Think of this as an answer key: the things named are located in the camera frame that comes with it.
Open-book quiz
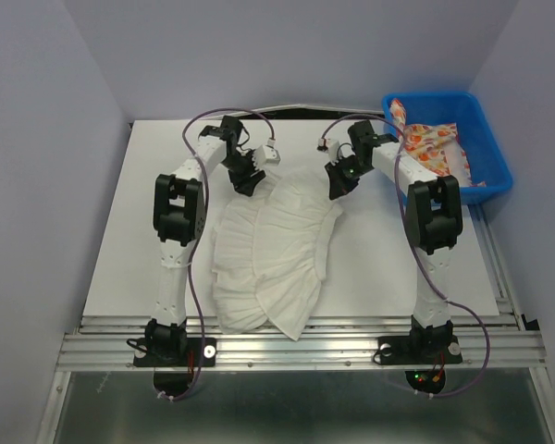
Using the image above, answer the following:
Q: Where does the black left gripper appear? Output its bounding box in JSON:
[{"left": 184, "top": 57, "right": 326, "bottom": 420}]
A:
[{"left": 221, "top": 149, "right": 265, "bottom": 197}]

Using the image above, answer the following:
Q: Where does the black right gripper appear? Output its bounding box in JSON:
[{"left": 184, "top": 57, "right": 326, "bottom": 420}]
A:
[{"left": 324, "top": 154, "right": 372, "bottom": 199}]

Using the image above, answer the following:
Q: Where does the white ruffled skirt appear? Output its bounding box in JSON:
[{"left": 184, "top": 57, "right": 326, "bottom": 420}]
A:
[{"left": 212, "top": 168, "right": 343, "bottom": 340}]

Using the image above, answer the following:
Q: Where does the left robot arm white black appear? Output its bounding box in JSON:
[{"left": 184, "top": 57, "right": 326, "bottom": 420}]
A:
[{"left": 139, "top": 116, "right": 265, "bottom": 366}]

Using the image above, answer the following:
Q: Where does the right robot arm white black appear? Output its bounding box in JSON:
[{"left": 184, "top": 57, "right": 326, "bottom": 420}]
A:
[{"left": 317, "top": 120, "right": 463, "bottom": 365}]

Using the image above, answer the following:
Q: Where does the orange floral patterned skirt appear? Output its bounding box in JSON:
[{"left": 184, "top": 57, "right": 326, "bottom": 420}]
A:
[{"left": 388, "top": 98, "right": 486, "bottom": 187}]

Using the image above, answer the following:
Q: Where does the blue plastic bin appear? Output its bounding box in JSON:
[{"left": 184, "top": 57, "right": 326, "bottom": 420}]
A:
[{"left": 382, "top": 92, "right": 512, "bottom": 204}]

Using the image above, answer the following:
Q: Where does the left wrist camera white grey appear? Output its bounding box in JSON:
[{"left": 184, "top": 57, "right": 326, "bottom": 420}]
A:
[{"left": 253, "top": 144, "right": 281, "bottom": 169}]

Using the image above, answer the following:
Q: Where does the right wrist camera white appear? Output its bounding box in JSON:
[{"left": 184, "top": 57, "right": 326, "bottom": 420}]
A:
[{"left": 317, "top": 138, "right": 342, "bottom": 165}]

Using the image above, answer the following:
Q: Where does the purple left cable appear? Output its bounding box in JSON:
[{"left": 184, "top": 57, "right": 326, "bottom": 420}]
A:
[{"left": 156, "top": 106, "right": 278, "bottom": 402}]

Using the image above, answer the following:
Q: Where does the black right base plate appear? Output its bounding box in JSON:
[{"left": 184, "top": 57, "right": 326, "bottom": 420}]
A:
[{"left": 372, "top": 335, "right": 463, "bottom": 366}]

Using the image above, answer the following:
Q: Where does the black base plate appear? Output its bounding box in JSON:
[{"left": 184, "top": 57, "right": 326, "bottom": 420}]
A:
[
  {"left": 372, "top": 335, "right": 463, "bottom": 366},
  {"left": 126, "top": 337, "right": 216, "bottom": 368}
]

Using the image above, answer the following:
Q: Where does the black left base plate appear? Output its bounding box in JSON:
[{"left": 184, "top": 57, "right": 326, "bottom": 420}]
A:
[{"left": 126, "top": 337, "right": 216, "bottom": 368}]

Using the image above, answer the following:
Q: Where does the aluminium rail frame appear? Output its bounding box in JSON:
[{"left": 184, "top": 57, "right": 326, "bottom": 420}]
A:
[{"left": 38, "top": 206, "right": 555, "bottom": 443}]

